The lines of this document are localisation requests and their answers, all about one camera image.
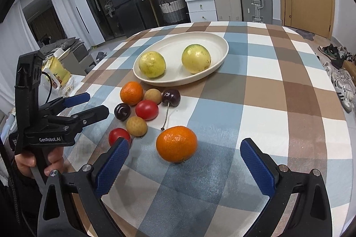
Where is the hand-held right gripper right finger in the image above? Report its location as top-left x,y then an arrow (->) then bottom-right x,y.
240,138 -> 333,237

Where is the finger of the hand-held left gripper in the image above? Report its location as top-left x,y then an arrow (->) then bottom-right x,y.
39,92 -> 91,115
46,105 -> 110,133

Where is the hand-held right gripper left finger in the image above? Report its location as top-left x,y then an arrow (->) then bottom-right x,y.
37,137 -> 131,237

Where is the dark purple plum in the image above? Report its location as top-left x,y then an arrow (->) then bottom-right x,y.
114,103 -> 131,122

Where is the red cherry tomato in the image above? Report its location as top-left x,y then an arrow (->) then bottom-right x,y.
135,100 -> 159,121
108,128 -> 131,147

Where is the orange mandarin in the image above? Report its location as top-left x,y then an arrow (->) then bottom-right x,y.
156,126 -> 198,163
120,81 -> 144,106

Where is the brown longan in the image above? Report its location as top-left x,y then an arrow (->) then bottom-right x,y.
126,116 -> 148,138
144,88 -> 162,104

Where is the yellow green guava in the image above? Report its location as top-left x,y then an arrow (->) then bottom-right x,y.
181,44 -> 212,74
138,51 -> 167,79

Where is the dark cherry with stem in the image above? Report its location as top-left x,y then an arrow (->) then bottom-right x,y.
161,89 -> 181,132

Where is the white oval plate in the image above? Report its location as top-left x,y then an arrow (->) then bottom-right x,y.
133,32 -> 229,87

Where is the person's left forearm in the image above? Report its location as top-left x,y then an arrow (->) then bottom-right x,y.
0,165 -> 42,237

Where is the person's left hand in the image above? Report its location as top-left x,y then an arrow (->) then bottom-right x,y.
15,146 -> 66,179

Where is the yellow snack bag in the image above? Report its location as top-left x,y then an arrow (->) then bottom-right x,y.
42,56 -> 71,87

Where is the grey storage box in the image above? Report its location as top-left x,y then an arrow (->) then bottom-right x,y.
63,42 -> 95,76

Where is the white curtain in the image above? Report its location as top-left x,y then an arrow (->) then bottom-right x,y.
22,0 -> 84,43

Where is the pile of loose sneakers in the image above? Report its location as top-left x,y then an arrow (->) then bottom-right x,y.
318,43 -> 356,113

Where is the grey white woven basket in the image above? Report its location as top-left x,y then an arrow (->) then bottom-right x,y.
159,0 -> 186,24

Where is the grey rag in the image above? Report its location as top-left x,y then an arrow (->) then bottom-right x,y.
295,29 -> 315,40

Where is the black cable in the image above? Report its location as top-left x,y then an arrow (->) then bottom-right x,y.
41,72 -> 61,104

